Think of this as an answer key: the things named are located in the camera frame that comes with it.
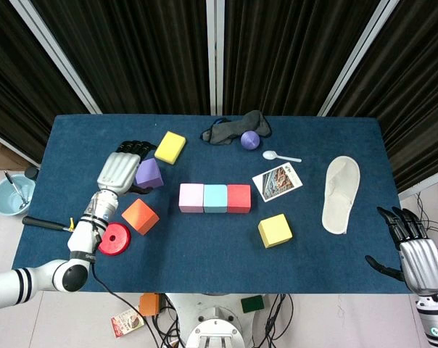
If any blue table cloth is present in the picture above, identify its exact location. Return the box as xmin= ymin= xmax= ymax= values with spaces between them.
xmin=7 ymin=114 xmax=413 ymax=294

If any purple foam cube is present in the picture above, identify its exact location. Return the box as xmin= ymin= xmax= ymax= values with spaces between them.
xmin=134 ymin=157 xmax=165 ymax=189

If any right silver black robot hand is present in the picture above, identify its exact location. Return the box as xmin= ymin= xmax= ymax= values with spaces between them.
xmin=365 ymin=205 xmax=438 ymax=294

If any black curtain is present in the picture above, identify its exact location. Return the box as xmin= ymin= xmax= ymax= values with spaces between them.
xmin=223 ymin=0 xmax=382 ymax=117
xmin=30 ymin=0 xmax=210 ymax=115
xmin=0 ymin=0 xmax=90 ymax=164
xmin=327 ymin=0 xmax=438 ymax=193

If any grey cloth eye mask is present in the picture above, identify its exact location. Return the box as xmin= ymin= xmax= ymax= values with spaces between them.
xmin=199 ymin=109 xmax=273 ymax=146

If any light blue foam cube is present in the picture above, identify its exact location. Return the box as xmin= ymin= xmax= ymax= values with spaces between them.
xmin=203 ymin=183 xmax=228 ymax=214

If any dark green box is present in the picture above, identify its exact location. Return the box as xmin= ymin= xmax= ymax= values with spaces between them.
xmin=240 ymin=294 xmax=265 ymax=315

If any yellow sponge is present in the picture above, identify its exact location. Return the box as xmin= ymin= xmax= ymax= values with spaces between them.
xmin=154 ymin=130 xmax=187 ymax=165

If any white slipper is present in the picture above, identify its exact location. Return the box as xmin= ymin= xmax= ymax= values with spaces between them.
xmin=321 ymin=155 xmax=361 ymax=235

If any black handled claw hammer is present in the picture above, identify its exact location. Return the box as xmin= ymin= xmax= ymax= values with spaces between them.
xmin=22 ymin=215 xmax=76 ymax=233

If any purple ball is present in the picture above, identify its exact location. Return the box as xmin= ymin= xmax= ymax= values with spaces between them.
xmin=240 ymin=130 xmax=261 ymax=151

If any printed picture card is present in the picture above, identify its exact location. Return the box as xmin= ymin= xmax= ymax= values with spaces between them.
xmin=252 ymin=162 xmax=304 ymax=203

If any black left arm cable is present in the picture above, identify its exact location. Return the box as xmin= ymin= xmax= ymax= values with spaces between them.
xmin=90 ymin=260 xmax=165 ymax=348

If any orange foam cube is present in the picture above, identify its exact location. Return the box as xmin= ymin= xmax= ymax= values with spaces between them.
xmin=121 ymin=198 xmax=160 ymax=236

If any orange box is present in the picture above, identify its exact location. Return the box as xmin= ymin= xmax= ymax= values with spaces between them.
xmin=139 ymin=292 xmax=161 ymax=317

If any red disc with hole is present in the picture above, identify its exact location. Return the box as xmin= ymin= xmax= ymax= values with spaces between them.
xmin=97 ymin=222 xmax=132 ymax=257

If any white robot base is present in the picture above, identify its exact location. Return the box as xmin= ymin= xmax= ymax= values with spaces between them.
xmin=166 ymin=292 xmax=267 ymax=348

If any light blue bowl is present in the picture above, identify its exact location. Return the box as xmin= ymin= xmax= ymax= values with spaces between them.
xmin=0 ymin=173 xmax=36 ymax=218

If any pink foam cube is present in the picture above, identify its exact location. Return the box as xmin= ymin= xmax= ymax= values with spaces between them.
xmin=178 ymin=183 xmax=205 ymax=214

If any white plastic spoon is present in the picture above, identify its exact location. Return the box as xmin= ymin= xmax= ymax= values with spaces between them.
xmin=262 ymin=150 xmax=302 ymax=163

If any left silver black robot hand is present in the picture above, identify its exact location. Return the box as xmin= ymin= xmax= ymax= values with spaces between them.
xmin=96 ymin=139 xmax=157 ymax=197

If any red foam cube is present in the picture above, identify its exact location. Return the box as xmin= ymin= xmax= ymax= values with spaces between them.
xmin=226 ymin=183 xmax=252 ymax=214

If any yellow foam cube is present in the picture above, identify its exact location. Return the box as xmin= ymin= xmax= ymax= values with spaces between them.
xmin=257 ymin=213 xmax=294 ymax=249

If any printed snack packet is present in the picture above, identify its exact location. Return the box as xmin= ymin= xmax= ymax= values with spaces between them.
xmin=110 ymin=307 xmax=146 ymax=339

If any white panel frame post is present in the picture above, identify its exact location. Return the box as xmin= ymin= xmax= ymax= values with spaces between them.
xmin=317 ymin=0 xmax=401 ymax=117
xmin=9 ymin=0 xmax=103 ymax=115
xmin=398 ymin=167 xmax=438 ymax=201
xmin=205 ymin=0 xmax=226 ymax=116
xmin=0 ymin=128 xmax=41 ymax=168

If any black floor cable loop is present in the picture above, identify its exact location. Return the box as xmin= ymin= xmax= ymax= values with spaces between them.
xmin=413 ymin=191 xmax=438 ymax=251

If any black floor cable bundle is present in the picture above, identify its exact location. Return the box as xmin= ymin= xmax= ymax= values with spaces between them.
xmin=263 ymin=293 xmax=296 ymax=348

